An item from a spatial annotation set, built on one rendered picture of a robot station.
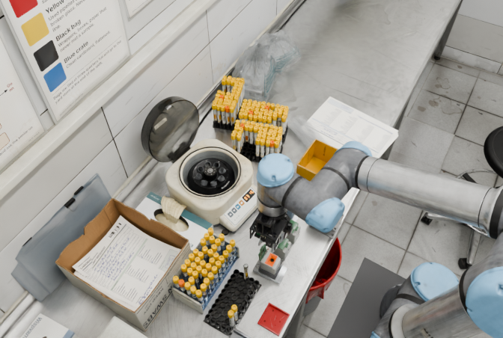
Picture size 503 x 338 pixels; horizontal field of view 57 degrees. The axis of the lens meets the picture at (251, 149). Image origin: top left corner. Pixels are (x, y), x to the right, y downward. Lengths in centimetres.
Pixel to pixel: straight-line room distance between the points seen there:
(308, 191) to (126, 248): 69
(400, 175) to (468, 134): 224
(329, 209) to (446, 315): 27
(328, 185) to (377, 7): 156
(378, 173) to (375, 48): 125
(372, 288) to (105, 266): 76
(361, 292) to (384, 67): 104
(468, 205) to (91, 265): 103
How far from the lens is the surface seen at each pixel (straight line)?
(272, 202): 101
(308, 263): 147
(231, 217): 149
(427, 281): 119
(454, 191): 92
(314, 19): 229
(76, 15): 117
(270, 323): 140
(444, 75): 352
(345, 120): 181
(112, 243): 149
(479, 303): 80
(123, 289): 142
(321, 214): 94
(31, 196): 132
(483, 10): 344
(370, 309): 137
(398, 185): 95
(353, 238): 255
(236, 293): 141
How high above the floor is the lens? 220
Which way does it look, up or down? 51 degrees down
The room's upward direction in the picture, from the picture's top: 1 degrees counter-clockwise
